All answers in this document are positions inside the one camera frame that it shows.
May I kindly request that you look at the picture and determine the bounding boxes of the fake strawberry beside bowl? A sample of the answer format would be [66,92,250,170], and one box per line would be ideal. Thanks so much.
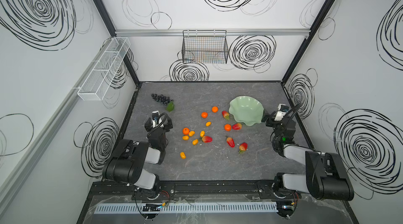
[222,111,230,120]

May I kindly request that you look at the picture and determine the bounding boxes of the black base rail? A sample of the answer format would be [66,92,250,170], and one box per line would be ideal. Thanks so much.
[88,180,301,201]

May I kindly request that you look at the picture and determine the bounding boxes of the light green wavy fruit bowl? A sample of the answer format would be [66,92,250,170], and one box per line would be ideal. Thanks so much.
[229,96,264,126]

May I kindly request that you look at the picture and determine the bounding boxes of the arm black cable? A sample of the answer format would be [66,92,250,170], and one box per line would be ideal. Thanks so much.
[272,102,302,141]
[146,112,168,138]

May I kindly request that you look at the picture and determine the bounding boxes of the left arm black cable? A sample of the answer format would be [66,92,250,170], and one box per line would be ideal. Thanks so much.
[146,112,168,138]

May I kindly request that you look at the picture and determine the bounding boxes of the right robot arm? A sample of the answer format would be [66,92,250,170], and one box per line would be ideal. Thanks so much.
[262,111,355,201]

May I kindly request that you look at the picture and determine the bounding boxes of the white slotted cable duct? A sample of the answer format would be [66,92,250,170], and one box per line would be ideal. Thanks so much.
[93,202,278,214]

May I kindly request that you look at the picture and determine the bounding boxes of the dark fake grape bunch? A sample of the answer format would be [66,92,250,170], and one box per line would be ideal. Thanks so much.
[151,94,175,112]

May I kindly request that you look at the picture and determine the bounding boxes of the white mesh wall shelf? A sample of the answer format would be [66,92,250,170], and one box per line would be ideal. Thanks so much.
[77,37,131,101]

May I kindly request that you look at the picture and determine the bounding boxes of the black wire wall basket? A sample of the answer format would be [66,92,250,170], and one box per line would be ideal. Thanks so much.
[181,30,229,64]

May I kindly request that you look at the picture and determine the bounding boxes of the fake orange near kumquats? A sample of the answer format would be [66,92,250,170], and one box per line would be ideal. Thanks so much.
[182,128,190,135]

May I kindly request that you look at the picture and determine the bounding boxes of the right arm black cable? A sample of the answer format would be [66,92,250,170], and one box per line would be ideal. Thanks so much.
[272,102,302,141]

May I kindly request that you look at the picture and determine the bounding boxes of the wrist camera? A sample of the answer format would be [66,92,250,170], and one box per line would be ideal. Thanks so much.
[152,110,160,128]
[274,103,290,122]

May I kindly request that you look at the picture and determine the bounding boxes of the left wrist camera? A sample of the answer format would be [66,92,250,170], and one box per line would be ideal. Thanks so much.
[152,110,160,128]

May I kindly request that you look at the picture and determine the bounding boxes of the fake strawberry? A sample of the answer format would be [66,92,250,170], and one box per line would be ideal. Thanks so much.
[226,137,235,148]
[201,135,213,143]
[232,123,242,130]
[222,111,230,120]
[239,143,248,153]

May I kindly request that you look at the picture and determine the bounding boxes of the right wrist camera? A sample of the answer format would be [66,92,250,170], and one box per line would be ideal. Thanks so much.
[274,103,290,122]

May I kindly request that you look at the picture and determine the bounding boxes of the fake orange by bowl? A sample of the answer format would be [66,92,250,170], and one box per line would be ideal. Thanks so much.
[224,124,232,131]

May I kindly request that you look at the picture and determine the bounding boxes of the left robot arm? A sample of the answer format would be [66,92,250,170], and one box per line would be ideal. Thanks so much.
[102,111,173,194]

